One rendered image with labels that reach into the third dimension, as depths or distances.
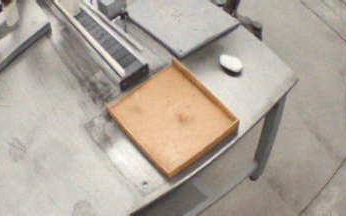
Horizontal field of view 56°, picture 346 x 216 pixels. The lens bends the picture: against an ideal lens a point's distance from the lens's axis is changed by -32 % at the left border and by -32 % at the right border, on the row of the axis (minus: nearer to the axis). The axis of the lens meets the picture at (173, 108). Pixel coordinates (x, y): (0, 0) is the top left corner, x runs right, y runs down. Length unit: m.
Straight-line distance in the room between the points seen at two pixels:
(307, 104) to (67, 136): 1.57
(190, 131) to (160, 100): 0.13
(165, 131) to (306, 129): 1.24
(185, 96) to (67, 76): 0.43
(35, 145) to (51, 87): 0.25
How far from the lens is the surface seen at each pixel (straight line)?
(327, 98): 2.57
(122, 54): 1.44
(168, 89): 1.39
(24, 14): 1.89
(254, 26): 2.36
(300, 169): 2.24
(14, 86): 1.60
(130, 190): 1.23
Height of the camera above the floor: 1.95
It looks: 56 degrees down
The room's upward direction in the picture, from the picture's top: 4 degrees counter-clockwise
